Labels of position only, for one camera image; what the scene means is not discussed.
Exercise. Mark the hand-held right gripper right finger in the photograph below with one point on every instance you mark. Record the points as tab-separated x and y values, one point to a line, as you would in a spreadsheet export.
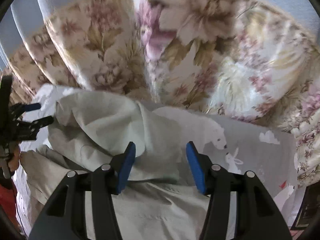
196	170

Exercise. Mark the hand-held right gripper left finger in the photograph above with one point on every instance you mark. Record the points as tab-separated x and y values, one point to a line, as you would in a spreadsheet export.
125	168

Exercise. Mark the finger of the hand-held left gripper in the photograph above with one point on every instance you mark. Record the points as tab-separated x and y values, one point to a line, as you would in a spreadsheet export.
31	107
41	123

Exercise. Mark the pale green hooded jacket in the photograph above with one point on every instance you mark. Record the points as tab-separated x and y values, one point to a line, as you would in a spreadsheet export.
105	125

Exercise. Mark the person's left hand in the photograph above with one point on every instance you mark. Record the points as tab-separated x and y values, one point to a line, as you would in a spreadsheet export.
14	158

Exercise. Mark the grey animal print bed sheet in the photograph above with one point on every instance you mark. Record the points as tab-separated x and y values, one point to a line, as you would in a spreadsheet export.
262	155

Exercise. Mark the person's red clothing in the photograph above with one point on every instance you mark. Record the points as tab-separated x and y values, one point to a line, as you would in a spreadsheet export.
7	205

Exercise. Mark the blue and floral curtain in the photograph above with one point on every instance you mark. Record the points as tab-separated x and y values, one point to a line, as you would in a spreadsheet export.
200	55

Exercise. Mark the dark wooden furniture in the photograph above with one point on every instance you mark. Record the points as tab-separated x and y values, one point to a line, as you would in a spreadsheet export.
310	210

